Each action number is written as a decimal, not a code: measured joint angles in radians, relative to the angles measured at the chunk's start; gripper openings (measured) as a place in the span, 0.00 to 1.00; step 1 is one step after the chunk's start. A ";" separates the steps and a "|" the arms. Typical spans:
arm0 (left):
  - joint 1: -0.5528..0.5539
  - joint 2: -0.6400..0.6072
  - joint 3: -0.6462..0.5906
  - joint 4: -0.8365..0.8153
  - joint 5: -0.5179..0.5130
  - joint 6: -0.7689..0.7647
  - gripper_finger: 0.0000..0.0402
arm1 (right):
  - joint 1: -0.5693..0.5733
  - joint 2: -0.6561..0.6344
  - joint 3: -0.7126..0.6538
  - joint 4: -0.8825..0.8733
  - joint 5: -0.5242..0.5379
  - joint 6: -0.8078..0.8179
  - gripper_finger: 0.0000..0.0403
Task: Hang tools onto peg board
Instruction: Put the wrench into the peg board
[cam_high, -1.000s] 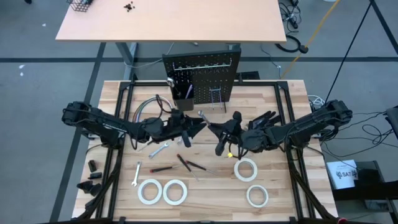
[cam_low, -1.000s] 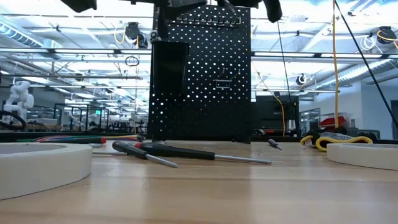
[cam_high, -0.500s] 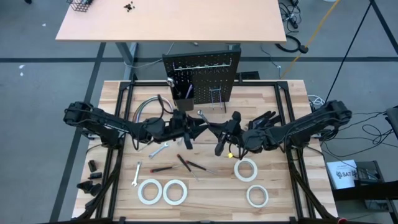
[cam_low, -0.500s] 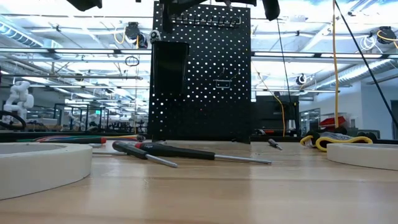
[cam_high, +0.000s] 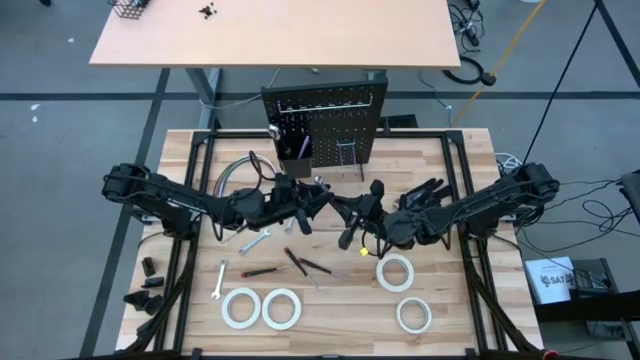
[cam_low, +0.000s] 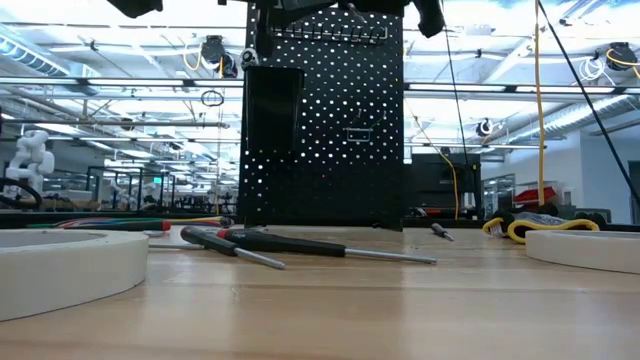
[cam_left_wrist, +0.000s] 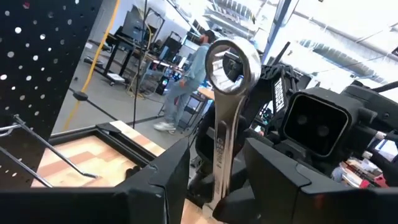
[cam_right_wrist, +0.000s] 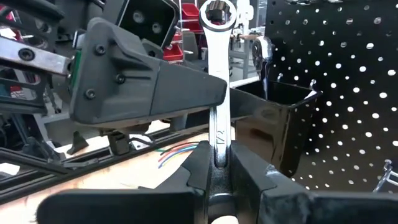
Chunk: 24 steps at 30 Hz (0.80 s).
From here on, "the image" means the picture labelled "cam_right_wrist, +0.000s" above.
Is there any red storage bins shelf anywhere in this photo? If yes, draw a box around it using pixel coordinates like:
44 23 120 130
162 2 203 62

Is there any multicoloured cable bundle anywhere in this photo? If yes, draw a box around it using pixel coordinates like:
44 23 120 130
157 141 200 170

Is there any silver half-inch combination wrench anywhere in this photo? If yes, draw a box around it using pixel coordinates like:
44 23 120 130
198 0 238 224

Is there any silver double wire hook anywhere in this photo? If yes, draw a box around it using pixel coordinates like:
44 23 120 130
372 159 398 193

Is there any black metal pegboard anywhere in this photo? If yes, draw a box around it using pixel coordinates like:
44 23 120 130
264 0 398 193

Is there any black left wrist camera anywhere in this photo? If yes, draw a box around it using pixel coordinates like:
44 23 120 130
116 0 180 50

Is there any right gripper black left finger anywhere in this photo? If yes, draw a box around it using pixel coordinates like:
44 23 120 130
35 139 216 224

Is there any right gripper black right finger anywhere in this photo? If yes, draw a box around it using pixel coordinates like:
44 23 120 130
229 140 398 224

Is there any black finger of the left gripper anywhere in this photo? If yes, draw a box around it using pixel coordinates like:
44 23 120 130
68 17 228 131
169 107 212 132

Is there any black pegboard bin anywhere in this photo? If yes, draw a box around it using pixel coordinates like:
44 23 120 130
229 80 323 179

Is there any silver pegboard tool rail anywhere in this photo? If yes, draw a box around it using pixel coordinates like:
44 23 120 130
285 0 345 6

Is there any black aluminium table frame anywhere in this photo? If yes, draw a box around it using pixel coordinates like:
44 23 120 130
0 124 212 205

